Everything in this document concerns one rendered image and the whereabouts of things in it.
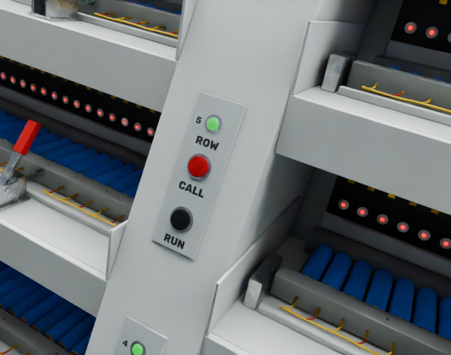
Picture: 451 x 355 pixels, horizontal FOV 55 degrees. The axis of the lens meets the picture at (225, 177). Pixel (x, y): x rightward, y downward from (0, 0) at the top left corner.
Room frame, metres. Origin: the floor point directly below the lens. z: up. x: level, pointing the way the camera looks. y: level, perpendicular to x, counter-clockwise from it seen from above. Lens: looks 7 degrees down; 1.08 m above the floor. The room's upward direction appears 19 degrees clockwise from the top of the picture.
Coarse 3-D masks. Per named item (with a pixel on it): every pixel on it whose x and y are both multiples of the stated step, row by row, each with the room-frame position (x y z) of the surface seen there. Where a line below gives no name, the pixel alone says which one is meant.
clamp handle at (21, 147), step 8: (32, 120) 0.43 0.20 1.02; (24, 128) 0.43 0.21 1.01; (32, 128) 0.43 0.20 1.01; (24, 136) 0.43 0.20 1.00; (32, 136) 0.43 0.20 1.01; (16, 144) 0.42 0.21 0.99; (24, 144) 0.42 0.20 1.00; (16, 152) 0.42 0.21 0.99; (24, 152) 0.42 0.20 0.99; (16, 160) 0.42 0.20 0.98; (8, 168) 0.42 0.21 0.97; (0, 176) 0.42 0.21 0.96; (8, 176) 0.42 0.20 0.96; (0, 184) 0.41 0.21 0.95
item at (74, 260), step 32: (0, 96) 0.64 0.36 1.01; (96, 128) 0.57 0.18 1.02; (0, 224) 0.39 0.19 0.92; (32, 224) 0.40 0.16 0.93; (64, 224) 0.41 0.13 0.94; (0, 256) 0.40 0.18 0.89; (32, 256) 0.38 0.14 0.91; (64, 256) 0.36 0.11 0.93; (96, 256) 0.37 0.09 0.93; (64, 288) 0.37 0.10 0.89; (96, 288) 0.35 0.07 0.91
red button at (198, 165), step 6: (198, 156) 0.32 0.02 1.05; (192, 162) 0.32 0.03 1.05; (198, 162) 0.32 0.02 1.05; (204, 162) 0.32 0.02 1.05; (192, 168) 0.32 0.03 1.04; (198, 168) 0.32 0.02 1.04; (204, 168) 0.32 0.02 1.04; (192, 174) 0.32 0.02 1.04; (198, 174) 0.32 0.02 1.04; (204, 174) 0.32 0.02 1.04
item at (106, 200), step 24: (0, 144) 0.49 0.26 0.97; (0, 168) 0.47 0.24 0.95; (24, 168) 0.47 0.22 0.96; (48, 168) 0.46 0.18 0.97; (48, 192) 0.44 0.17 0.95; (72, 192) 0.45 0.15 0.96; (96, 192) 0.43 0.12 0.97; (120, 192) 0.44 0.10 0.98; (96, 216) 0.42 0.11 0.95; (120, 216) 0.42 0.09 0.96
